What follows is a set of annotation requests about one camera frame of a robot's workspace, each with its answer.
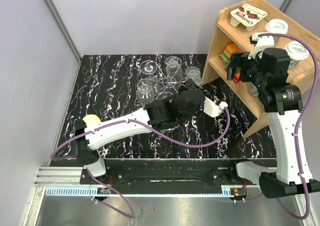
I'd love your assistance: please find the chrome wine glass rack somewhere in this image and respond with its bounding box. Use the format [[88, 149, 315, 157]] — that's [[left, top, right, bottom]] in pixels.
[[145, 71, 186, 99]]

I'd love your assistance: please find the ribbed glass goblet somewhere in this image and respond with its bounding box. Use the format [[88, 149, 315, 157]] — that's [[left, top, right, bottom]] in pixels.
[[136, 79, 155, 107]]

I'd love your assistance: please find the clear wine glass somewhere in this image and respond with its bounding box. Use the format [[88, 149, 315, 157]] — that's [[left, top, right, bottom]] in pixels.
[[140, 60, 158, 75], [156, 91, 176, 101]]

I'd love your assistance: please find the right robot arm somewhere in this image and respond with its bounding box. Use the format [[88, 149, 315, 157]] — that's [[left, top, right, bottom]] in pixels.
[[227, 47, 320, 199]]

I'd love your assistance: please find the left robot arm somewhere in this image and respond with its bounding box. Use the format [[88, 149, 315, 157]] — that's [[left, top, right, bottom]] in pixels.
[[74, 79, 215, 184]]

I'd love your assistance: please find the colourful sponge pack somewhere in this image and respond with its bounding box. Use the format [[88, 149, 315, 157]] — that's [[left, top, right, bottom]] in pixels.
[[218, 43, 243, 66]]

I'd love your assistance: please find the wooden shelf unit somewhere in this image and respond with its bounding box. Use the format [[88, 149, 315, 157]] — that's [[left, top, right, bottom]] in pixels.
[[200, 0, 320, 139]]

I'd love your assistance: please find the chocolate yogurt cup pack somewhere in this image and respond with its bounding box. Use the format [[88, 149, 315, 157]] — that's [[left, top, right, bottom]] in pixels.
[[230, 3, 267, 32]]

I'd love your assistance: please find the far paper coffee cup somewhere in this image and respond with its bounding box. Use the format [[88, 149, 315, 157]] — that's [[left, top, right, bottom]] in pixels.
[[265, 18, 289, 34]]

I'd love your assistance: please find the paper coffee cup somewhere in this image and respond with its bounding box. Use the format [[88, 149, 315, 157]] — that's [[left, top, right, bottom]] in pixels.
[[265, 18, 289, 34], [284, 41, 310, 68]]

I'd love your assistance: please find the near paper coffee cup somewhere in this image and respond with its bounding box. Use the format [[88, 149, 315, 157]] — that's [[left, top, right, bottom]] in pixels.
[[284, 41, 310, 68]]

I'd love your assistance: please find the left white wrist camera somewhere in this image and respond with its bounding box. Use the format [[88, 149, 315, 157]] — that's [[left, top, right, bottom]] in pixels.
[[203, 97, 228, 118]]

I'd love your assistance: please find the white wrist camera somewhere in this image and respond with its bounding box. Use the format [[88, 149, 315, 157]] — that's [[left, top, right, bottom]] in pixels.
[[248, 32, 275, 59], [203, 97, 228, 118]]

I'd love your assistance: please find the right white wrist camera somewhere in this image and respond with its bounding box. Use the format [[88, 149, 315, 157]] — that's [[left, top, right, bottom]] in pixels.
[[248, 32, 275, 59]]

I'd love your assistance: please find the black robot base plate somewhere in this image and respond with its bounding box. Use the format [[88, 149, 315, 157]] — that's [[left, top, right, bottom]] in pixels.
[[97, 159, 253, 196]]

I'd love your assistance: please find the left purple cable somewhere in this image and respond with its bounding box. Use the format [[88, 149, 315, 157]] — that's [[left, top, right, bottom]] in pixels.
[[50, 106, 231, 219]]

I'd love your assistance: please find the aluminium rail frame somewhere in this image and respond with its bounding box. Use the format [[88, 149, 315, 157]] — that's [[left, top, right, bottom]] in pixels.
[[25, 167, 320, 226]]

